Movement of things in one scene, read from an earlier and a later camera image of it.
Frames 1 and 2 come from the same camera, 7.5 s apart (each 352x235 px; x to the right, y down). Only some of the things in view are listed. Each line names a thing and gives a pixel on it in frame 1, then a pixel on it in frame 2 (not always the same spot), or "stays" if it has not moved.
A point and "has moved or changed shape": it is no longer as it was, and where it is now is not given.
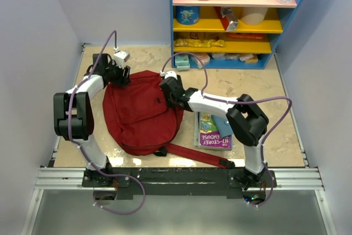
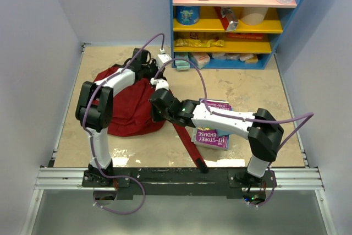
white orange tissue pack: x=204 y=58 stays
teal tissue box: x=182 y=62 stays
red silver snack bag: x=229 y=20 stays
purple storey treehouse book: x=209 y=136 stays
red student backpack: x=141 y=118 has moved or changed shape
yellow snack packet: x=199 y=43 stays
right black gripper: x=169 y=103 → x=156 y=118
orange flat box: x=246 y=36 stays
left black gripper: x=124 y=80 → x=155 y=66
